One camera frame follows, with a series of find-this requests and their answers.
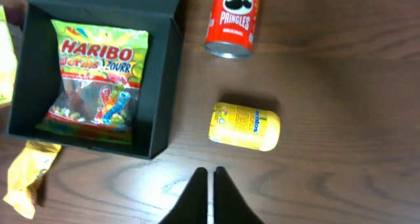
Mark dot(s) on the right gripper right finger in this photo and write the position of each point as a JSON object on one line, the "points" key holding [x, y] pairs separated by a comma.
{"points": [[229, 206]]}

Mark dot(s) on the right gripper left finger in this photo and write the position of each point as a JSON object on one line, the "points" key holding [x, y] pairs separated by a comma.
{"points": [[191, 206]]}

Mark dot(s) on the yellow Mentos bottle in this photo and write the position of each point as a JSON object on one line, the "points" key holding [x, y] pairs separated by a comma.
{"points": [[244, 127]]}

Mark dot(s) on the Haribo worms gummy bag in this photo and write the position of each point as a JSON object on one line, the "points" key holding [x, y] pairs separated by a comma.
{"points": [[101, 69]]}

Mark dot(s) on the red Pringles can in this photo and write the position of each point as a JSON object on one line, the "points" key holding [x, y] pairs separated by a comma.
{"points": [[231, 28]]}

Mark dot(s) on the yellow candy wrapper pack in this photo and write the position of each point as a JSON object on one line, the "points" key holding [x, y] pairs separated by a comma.
{"points": [[26, 173]]}

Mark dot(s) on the black open gift box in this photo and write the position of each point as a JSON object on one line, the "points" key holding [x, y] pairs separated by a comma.
{"points": [[38, 81]]}

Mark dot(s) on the green snack carton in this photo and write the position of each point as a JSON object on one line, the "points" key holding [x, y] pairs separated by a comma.
{"points": [[8, 61]]}

